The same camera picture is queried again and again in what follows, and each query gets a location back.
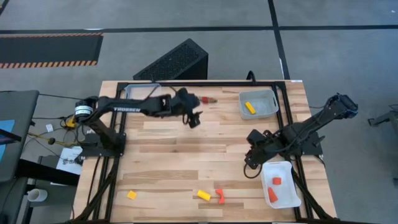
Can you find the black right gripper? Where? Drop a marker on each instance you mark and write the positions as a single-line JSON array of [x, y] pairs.
[[270, 144]]

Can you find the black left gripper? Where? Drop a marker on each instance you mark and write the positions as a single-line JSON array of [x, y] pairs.
[[183, 102]]

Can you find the red screwdriver-like object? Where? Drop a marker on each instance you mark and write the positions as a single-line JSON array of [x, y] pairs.
[[207, 100]]

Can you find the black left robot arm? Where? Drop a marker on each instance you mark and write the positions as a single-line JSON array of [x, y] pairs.
[[130, 107]]

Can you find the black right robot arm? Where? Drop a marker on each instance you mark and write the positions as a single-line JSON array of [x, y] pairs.
[[314, 123]]

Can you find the red cube block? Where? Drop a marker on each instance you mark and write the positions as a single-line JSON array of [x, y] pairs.
[[276, 181]]

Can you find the white plastic bin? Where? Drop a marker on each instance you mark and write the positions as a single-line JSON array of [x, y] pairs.
[[284, 193]]

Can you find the black perforated case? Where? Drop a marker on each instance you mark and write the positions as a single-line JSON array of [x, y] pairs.
[[177, 60]]

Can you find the red arch block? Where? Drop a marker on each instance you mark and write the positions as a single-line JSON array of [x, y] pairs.
[[220, 196]]

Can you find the yellow rectangular block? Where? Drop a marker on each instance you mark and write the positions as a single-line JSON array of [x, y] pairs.
[[250, 108]]

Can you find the light grey plastic bin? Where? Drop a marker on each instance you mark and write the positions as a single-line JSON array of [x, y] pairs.
[[264, 99]]

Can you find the yellow cylinder block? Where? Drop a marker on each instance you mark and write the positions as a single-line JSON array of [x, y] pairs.
[[203, 195]]

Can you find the clear plastic bin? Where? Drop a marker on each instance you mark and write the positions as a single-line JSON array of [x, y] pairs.
[[140, 88]]

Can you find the yellow cube block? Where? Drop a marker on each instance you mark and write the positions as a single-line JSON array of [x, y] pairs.
[[132, 195]]

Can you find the black tripod stand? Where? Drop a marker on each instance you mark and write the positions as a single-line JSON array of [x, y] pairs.
[[384, 118]]

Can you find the white printed paper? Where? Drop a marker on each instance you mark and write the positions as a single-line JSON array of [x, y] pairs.
[[70, 160]]

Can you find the black hazard-striped floor mat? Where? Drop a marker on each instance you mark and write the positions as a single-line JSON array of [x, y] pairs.
[[46, 48]]

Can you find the grey cart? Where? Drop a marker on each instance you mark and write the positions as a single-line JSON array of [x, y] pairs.
[[21, 130]]

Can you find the white cup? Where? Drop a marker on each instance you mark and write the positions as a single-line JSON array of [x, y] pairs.
[[37, 195]]

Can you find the blue tablet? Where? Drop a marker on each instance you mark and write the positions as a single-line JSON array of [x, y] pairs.
[[5, 133]]

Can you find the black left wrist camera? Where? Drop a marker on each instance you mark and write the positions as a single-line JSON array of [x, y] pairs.
[[194, 120]]

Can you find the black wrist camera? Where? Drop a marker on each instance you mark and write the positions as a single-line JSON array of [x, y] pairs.
[[255, 137], [194, 120]]

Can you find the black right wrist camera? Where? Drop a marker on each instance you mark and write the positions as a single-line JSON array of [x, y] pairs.
[[255, 137]]

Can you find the black table frame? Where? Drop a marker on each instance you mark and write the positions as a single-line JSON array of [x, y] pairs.
[[217, 84]]

